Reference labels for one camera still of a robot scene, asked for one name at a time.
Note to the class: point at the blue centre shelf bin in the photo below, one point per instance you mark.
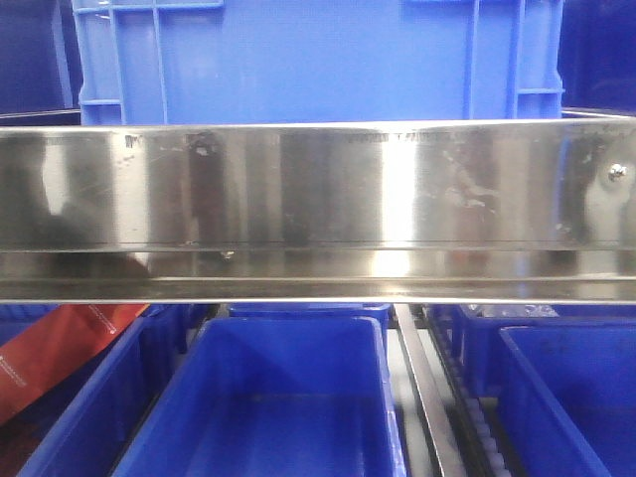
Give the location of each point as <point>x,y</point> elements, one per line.
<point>275,397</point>

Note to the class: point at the blue shelf bin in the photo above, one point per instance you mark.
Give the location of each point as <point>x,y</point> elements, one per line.
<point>81,426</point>
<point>568,399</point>
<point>275,397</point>

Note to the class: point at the stainless steel shelf beam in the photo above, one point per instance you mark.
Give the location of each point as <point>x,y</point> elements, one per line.
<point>535,211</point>

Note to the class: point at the blue right shelf bin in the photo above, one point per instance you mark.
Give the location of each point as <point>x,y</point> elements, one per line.
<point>568,399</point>

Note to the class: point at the blue left shelf bin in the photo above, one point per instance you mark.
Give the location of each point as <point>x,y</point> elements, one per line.
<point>81,426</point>

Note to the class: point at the blue rear centre bin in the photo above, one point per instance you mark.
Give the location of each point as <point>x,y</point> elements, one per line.
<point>382,312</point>

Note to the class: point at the blue rear right bin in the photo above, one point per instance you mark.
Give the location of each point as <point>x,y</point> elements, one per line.
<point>470,333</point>

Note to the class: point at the large light blue crate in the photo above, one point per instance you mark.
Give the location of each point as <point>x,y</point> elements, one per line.
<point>215,62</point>

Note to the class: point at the roller track strip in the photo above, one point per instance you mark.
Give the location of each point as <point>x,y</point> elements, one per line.
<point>484,444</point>

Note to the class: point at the red packaging bag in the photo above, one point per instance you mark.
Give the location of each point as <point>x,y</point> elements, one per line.
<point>55,347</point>

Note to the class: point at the metal shelf divider rail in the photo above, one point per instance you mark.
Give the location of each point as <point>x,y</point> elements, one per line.
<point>443,451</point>

